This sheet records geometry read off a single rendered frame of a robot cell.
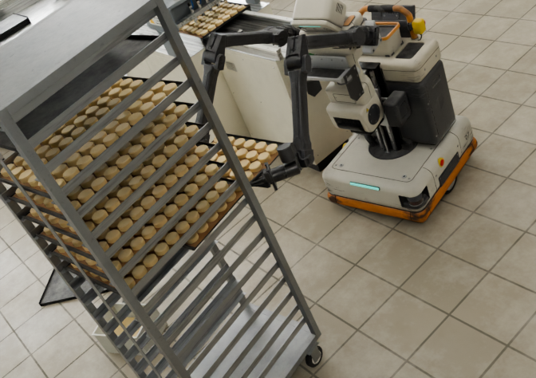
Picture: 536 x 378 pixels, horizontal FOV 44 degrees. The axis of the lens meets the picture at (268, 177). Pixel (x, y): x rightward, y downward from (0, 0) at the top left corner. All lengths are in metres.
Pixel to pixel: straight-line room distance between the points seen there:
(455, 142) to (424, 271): 0.74
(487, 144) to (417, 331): 1.35
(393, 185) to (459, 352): 0.92
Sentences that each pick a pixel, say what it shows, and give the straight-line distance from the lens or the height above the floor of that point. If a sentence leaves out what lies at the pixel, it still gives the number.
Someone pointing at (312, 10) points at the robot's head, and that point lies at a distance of 3.03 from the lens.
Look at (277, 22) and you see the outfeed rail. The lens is 4.10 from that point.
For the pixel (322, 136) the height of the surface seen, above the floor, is 0.23.
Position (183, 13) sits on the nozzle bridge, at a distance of 4.26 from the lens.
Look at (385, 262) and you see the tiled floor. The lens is 3.45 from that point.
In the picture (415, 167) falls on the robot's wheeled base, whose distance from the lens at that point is 3.51.
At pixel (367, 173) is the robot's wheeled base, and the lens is 3.57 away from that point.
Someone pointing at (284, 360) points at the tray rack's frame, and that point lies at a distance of 3.03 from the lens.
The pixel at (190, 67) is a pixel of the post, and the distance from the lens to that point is 2.23.
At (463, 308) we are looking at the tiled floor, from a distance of 3.17.
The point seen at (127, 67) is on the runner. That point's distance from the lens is 2.11.
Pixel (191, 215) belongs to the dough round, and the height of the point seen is 1.06.
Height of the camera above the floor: 2.42
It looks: 34 degrees down
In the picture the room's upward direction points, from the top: 24 degrees counter-clockwise
